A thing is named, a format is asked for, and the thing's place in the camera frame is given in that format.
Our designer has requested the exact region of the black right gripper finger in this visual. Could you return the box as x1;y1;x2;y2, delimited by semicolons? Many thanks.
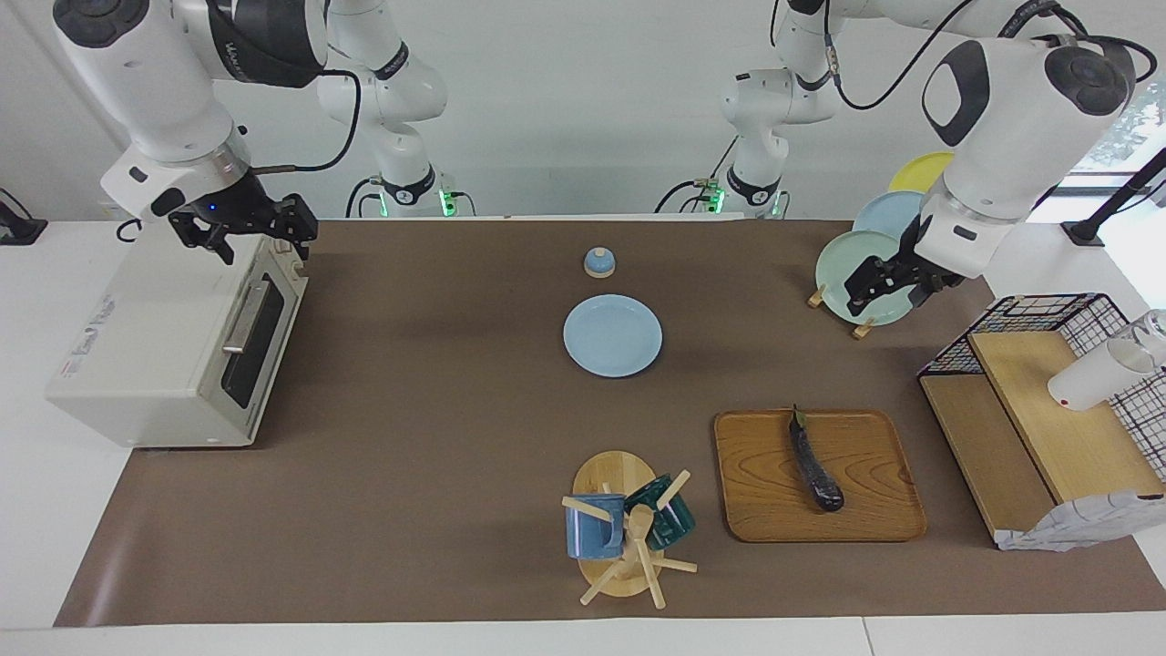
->
182;232;236;266
273;196;320;261

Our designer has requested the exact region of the glass oven door with handle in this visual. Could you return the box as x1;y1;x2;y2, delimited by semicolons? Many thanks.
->
219;264;309;436

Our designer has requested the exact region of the dark purple eggplant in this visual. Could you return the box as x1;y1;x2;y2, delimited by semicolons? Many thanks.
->
789;405;845;513

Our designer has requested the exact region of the light blue serving plate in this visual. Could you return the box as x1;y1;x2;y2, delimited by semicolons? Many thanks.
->
562;293;664;378

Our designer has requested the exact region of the cream toaster oven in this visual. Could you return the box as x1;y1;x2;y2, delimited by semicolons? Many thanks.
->
46;232;309;449

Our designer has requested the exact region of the wooden plate rack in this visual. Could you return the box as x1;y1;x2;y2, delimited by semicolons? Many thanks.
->
807;284;877;341

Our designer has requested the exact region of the pale green plate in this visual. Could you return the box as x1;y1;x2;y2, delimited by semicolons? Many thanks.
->
814;230;921;327

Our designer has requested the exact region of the light blue racked plate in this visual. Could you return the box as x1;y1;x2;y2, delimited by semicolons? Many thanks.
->
852;190;930;241

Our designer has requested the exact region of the yellow plate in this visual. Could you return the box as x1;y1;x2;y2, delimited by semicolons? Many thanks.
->
888;151;956;194

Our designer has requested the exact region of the white cup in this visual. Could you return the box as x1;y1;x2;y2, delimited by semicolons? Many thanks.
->
1048;337;1158;413

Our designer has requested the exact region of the black clamp base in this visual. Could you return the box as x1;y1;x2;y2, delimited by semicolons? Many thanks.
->
0;187;48;247

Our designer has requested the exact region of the wooden serving tray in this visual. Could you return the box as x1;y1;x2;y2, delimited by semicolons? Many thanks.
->
713;409;928;544

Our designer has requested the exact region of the clear plastic cup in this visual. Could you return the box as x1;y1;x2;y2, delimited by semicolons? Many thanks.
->
1132;308;1166;367

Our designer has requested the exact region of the white grid pattern cloth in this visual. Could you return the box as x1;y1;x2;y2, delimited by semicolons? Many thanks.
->
995;364;1166;552

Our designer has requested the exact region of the dark green mug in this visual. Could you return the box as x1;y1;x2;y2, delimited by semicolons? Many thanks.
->
624;473;696;551

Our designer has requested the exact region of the wooden mug tree stand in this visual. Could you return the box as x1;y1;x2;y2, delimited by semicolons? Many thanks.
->
560;450;700;610

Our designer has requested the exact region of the brown table mat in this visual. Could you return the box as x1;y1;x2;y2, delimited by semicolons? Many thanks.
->
53;217;1166;628

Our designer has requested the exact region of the blue mug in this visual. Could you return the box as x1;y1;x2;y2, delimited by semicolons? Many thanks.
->
565;493;628;560

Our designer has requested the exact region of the black right base cable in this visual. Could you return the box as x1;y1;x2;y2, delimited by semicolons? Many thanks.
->
345;178;382;220

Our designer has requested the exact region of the black base cable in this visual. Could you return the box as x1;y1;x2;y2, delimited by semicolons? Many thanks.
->
345;178;382;220
660;137;735;216

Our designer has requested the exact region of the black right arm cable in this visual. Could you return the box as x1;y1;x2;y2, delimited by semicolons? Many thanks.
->
251;68;362;174

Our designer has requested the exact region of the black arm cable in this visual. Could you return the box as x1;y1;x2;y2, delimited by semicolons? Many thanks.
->
774;0;1130;112
251;68;362;174

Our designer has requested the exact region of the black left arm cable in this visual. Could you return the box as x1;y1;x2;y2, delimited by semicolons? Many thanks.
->
774;0;1130;112

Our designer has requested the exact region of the wire shelf with wooden boards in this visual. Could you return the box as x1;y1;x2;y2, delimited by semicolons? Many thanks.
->
917;292;1166;552

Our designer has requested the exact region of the black left base cable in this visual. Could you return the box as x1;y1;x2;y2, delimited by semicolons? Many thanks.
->
660;137;735;216

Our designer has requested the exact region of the black camera stand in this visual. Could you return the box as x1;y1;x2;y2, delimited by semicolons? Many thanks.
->
1061;146;1166;247

